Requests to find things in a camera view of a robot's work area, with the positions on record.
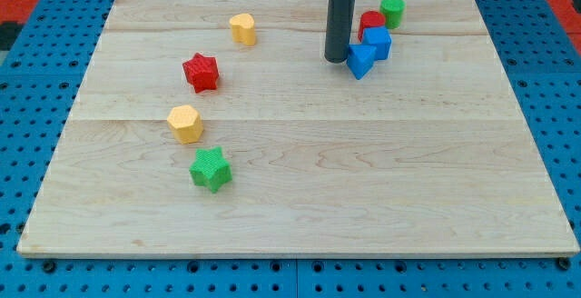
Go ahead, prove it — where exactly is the blue triangle block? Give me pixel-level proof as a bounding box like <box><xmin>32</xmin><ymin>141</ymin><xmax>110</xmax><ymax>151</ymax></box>
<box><xmin>346</xmin><ymin>45</ymin><xmax>376</xmax><ymax>80</ymax></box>

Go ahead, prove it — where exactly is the green star block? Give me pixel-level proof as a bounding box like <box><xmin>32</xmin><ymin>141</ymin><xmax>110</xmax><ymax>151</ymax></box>
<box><xmin>189</xmin><ymin>146</ymin><xmax>232</xmax><ymax>194</ymax></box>

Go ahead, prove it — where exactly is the wooden board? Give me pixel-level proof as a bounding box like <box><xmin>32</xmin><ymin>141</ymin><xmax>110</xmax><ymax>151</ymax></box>
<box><xmin>17</xmin><ymin>0</ymin><xmax>579</xmax><ymax>259</ymax></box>

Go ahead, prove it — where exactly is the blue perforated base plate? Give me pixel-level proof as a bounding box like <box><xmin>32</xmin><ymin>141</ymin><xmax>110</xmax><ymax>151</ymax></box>
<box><xmin>1</xmin><ymin>0</ymin><xmax>580</xmax><ymax>297</ymax></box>

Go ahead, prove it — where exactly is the yellow hexagon block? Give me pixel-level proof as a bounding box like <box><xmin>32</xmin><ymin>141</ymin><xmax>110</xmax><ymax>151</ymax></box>
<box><xmin>166</xmin><ymin>104</ymin><xmax>203</xmax><ymax>144</ymax></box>

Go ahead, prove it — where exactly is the red star block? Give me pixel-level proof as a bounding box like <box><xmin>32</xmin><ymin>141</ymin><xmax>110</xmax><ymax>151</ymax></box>
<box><xmin>182</xmin><ymin>53</ymin><xmax>220</xmax><ymax>94</ymax></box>

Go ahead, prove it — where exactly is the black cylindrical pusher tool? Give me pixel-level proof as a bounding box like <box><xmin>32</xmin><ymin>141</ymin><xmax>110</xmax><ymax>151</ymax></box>
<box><xmin>324</xmin><ymin>0</ymin><xmax>355</xmax><ymax>64</ymax></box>

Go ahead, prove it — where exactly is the blue cube block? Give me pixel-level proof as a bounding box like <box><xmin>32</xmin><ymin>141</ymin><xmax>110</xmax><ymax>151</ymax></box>
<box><xmin>362</xmin><ymin>26</ymin><xmax>392</xmax><ymax>60</ymax></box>

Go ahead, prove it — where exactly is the green cylinder block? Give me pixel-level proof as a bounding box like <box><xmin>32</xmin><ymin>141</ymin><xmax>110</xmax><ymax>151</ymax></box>
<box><xmin>379</xmin><ymin>0</ymin><xmax>406</xmax><ymax>29</ymax></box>

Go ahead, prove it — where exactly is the red cylinder block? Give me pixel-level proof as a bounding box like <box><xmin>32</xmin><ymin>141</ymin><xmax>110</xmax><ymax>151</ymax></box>
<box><xmin>358</xmin><ymin>11</ymin><xmax>386</xmax><ymax>42</ymax></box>

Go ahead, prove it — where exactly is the yellow heart block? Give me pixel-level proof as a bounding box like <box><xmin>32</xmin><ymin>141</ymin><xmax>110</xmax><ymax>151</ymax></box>
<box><xmin>229</xmin><ymin>13</ymin><xmax>257</xmax><ymax>46</ymax></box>

